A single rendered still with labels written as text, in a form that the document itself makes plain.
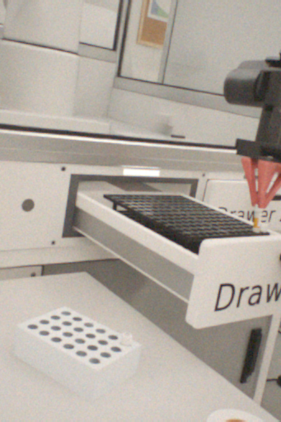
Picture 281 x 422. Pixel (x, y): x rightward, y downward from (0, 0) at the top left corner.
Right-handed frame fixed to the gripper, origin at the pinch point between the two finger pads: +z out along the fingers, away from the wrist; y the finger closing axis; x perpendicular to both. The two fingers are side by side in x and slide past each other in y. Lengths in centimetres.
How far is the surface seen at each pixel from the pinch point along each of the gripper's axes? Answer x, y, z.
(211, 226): -6.7, -2.5, 4.8
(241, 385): 41, -28, 52
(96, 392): -32.9, 11.8, 20.4
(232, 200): 16.8, -21.4, 3.3
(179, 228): -13.8, -1.8, 5.3
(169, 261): -18.8, 3.3, 8.7
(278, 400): 106, -61, 85
